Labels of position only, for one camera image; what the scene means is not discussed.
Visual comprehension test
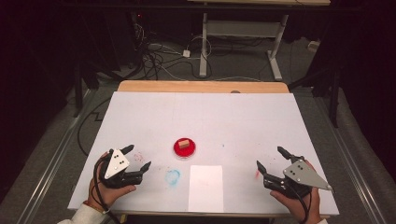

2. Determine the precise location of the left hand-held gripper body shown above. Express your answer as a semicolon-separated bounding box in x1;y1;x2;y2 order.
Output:
98;148;145;189

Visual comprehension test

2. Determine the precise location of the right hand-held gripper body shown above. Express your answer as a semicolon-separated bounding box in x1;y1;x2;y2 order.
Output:
263;155;333;200

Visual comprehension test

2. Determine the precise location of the round red ink pad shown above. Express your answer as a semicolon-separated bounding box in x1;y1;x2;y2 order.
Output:
173;137;197;161

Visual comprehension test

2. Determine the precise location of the person's left hand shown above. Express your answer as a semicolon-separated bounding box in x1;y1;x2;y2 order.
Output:
88;151;137;210

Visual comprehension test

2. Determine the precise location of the person's right hand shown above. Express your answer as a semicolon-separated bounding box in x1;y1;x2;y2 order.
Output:
270;160;322;224

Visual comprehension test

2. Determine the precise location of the white paper sheet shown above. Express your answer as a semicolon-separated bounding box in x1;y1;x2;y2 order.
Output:
188;164;225;214

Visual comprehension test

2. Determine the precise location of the large white board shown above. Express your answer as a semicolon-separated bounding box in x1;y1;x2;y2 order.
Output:
67;91;340;217

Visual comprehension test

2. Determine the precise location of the wooden table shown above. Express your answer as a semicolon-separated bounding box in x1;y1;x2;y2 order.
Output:
111;79;331;219

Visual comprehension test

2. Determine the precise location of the white box on floor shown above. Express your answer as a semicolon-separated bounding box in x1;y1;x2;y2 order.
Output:
306;39;321;53

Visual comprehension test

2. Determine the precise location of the white-legged desk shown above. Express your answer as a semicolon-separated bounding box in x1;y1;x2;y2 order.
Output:
186;0;332;82

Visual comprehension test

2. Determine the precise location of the right hand-held gripper black cable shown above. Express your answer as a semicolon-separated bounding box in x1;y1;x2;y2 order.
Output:
289;182;313;224

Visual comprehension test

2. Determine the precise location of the hand-held gripper black cable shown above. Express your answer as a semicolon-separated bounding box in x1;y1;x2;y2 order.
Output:
92;155;120;224
289;182;313;224

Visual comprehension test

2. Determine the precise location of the left hand-held gripper black cable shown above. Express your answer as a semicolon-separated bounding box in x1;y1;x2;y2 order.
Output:
92;155;120;224

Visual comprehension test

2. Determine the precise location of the orange bracelet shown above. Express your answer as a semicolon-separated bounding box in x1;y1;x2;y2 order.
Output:
83;201;106;215

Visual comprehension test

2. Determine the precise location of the black floor cable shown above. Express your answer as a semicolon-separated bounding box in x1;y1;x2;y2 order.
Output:
77;97;112;157

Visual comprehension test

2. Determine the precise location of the metal floor rail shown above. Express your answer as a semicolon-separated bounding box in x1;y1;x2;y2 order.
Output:
312;96;389;224
15;89;96;224

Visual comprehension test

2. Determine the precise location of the black stand post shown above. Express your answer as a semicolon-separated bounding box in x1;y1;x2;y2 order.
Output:
72;60;84;119
329;69;341;129

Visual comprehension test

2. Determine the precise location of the white floor cable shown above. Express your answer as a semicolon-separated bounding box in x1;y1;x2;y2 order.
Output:
214;75;263;83

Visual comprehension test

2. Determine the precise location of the bundle of floor cables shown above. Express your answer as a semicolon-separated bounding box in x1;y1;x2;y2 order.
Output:
132;12;214;82

